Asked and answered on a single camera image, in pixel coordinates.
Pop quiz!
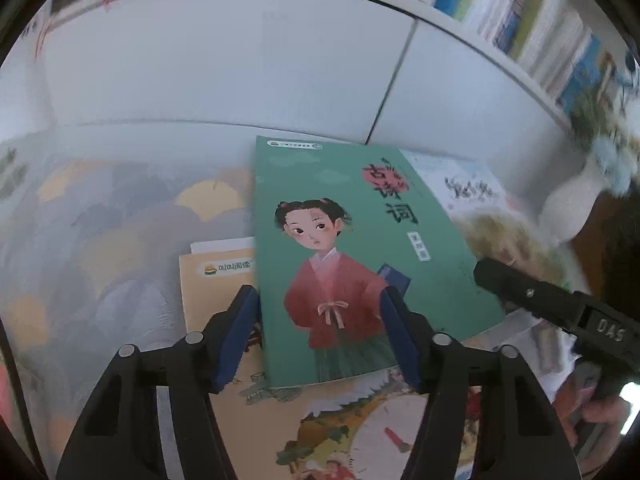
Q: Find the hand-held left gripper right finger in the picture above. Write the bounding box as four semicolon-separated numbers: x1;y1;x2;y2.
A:
380;286;583;480

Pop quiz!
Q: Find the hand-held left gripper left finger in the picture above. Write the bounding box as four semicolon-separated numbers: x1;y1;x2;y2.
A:
56;285;260;480

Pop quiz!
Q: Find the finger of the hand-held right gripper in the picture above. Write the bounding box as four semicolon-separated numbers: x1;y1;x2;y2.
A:
472;257;590;334

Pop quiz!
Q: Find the green book with girl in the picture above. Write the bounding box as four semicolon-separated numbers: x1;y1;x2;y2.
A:
254;135;507;390

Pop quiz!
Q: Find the pastel floral book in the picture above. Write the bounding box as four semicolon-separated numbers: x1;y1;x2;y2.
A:
400;149;581;291

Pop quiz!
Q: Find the person's right forearm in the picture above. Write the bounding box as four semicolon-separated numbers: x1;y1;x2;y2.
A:
570;425;626;476

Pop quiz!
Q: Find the person's right hand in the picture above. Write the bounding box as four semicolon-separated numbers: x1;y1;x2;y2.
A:
582;394;632;437

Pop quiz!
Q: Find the white vase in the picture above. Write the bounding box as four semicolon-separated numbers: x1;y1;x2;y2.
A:
539;157;613;247

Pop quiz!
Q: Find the beige illustrated book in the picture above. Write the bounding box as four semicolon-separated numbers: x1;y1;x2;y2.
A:
179;249;482;480

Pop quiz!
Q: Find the ginkgo patterned tablecloth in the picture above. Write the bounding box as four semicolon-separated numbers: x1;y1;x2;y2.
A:
0;120;601;480

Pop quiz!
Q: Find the white bookshelf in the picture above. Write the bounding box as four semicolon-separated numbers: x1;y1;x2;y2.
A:
0;0;640;196

